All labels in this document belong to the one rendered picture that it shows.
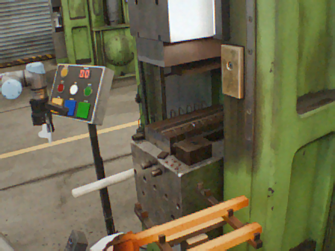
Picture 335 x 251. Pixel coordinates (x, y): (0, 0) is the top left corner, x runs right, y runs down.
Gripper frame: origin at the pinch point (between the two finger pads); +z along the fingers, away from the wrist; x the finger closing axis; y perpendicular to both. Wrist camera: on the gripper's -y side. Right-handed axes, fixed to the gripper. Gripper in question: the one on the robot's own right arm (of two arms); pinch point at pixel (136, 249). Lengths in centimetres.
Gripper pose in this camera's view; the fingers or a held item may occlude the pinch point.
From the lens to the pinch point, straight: 78.4
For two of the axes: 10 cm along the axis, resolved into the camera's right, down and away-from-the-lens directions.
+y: 0.6, 9.2, 3.8
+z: 9.0, -2.2, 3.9
